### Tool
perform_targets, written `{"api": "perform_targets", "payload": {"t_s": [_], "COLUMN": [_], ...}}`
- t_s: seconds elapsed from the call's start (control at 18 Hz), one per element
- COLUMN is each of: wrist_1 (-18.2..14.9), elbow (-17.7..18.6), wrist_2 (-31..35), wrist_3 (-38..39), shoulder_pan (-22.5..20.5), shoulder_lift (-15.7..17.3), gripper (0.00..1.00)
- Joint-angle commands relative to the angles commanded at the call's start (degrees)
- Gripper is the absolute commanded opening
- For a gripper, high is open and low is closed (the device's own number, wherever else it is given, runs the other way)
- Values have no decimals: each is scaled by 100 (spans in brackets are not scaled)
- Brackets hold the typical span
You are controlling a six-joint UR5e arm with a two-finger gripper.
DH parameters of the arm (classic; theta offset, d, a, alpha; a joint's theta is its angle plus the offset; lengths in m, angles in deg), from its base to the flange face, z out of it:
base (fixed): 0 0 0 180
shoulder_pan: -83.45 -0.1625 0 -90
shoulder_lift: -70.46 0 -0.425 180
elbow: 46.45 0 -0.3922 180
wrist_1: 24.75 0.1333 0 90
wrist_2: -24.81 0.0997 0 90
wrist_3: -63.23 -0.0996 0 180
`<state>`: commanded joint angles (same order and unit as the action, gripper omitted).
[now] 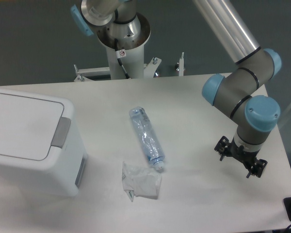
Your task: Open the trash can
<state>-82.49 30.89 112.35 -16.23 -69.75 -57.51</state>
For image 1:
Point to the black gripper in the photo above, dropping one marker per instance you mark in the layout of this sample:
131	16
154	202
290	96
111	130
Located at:
255	166

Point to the grey trash can push button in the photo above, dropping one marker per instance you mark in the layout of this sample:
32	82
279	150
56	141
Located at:
61	132

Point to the white plastic trash can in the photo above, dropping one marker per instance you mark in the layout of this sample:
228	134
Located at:
61	171

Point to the white trash can lid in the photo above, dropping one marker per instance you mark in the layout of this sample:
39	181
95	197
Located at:
27	126

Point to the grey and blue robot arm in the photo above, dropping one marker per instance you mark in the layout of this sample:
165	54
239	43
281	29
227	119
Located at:
233	95

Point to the crushed clear plastic bottle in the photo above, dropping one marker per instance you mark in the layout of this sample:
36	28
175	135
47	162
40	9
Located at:
147	138

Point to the crumpled white plastic wrapper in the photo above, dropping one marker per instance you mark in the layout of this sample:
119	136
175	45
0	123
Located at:
140	181

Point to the white metal base frame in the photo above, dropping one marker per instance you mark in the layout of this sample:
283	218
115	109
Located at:
116	71

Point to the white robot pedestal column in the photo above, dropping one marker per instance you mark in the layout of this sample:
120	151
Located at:
124	43

